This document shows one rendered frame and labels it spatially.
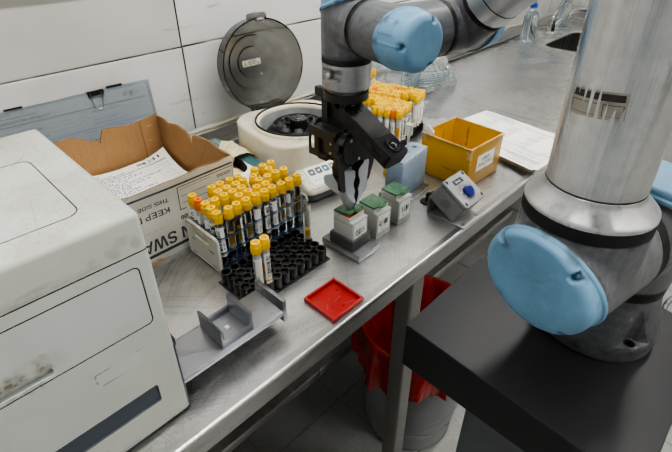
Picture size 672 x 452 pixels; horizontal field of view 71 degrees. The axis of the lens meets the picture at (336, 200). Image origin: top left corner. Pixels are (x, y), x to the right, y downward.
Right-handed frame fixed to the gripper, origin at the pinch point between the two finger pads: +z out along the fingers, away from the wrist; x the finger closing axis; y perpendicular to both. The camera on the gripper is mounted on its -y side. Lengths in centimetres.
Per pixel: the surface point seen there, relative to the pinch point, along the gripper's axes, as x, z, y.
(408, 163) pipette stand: -19.6, 0.6, 2.3
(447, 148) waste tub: -32.5, 1.4, 0.9
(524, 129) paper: -70, 8, -2
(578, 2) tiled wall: -242, 2, 45
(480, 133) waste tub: -45.2, 1.6, -0.3
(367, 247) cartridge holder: -0.5, 8.4, -3.0
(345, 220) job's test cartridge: 2.0, 2.7, 0.2
